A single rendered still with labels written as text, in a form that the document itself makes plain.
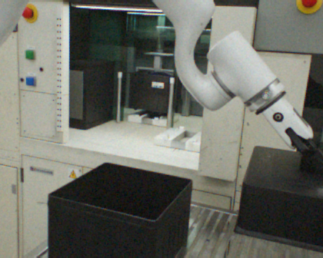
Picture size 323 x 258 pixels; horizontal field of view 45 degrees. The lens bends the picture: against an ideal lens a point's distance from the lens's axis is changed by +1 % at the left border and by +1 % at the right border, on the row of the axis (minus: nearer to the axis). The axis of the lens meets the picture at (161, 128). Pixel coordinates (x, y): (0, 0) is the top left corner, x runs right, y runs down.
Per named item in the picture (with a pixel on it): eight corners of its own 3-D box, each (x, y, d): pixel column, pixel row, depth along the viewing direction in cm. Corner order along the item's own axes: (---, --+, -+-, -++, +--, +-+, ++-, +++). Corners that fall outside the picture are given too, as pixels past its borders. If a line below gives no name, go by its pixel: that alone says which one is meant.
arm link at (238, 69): (238, 108, 78) (276, 79, 74) (198, 57, 78) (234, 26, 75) (242, 102, 85) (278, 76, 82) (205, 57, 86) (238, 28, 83)
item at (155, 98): (124, 114, 195) (128, 51, 187) (141, 108, 213) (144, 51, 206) (170, 121, 187) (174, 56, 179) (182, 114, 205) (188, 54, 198)
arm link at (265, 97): (276, 80, 74) (286, 91, 74) (278, 76, 82) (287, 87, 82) (241, 106, 77) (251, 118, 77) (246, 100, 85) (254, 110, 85)
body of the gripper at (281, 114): (281, 90, 74) (319, 136, 73) (282, 84, 83) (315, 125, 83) (249, 114, 76) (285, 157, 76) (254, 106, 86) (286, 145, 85)
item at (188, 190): (103, 214, 118) (105, 161, 114) (189, 236, 109) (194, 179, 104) (44, 262, 93) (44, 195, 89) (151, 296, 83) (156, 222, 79)
